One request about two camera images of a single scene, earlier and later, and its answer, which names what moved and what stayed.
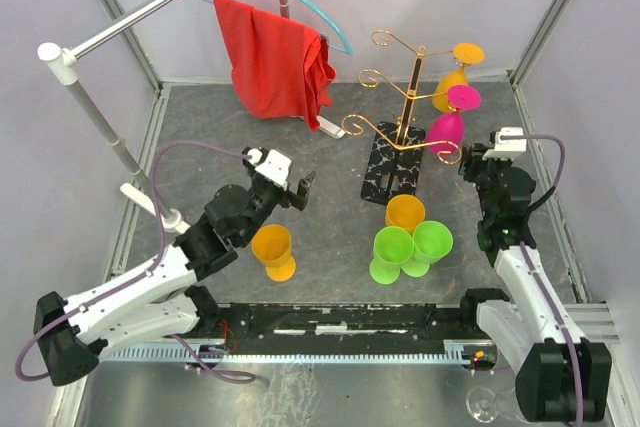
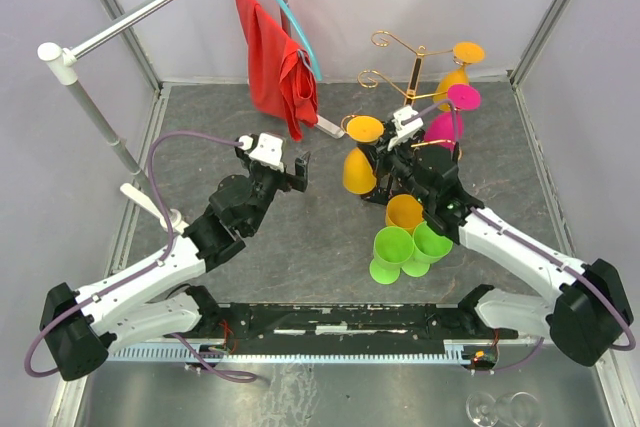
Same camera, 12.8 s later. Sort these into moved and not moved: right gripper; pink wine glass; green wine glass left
Moved: right gripper
Not moved: pink wine glass; green wine glass left
